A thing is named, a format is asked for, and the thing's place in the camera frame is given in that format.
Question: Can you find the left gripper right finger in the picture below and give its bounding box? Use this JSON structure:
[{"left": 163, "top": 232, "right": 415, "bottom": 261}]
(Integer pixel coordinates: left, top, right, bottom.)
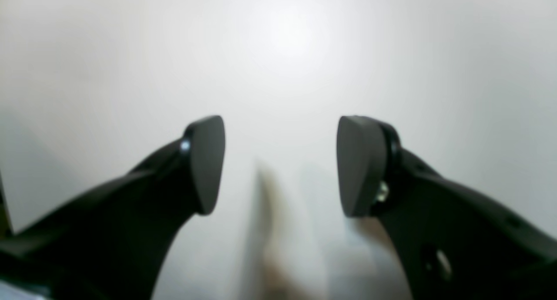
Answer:
[{"left": 336, "top": 115, "right": 557, "bottom": 300}]

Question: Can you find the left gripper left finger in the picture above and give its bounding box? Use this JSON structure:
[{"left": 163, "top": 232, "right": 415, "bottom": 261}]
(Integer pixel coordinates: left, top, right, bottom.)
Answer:
[{"left": 1, "top": 115, "right": 225, "bottom": 300}]

